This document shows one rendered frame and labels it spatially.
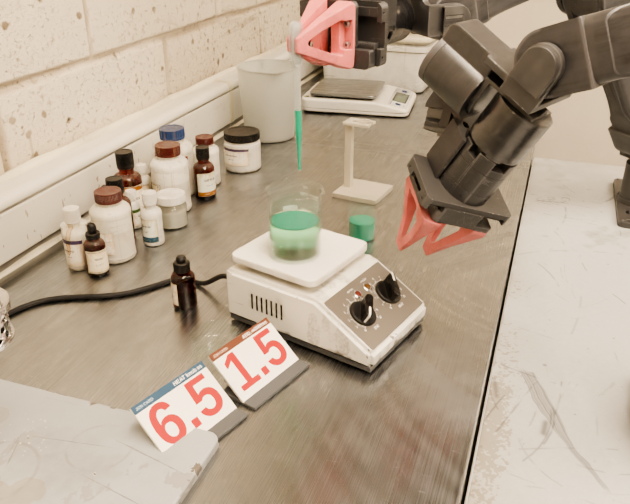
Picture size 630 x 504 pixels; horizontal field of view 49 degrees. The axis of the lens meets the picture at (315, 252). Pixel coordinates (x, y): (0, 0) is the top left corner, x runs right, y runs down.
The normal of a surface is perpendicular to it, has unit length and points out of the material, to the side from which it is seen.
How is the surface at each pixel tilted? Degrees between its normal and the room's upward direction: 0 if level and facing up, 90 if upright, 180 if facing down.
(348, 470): 0
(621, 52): 88
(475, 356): 0
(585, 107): 90
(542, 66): 90
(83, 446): 0
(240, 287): 90
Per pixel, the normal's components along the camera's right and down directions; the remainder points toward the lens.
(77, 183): 0.94, 0.15
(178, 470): 0.00, -0.89
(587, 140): -0.33, 0.43
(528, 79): -0.68, 0.33
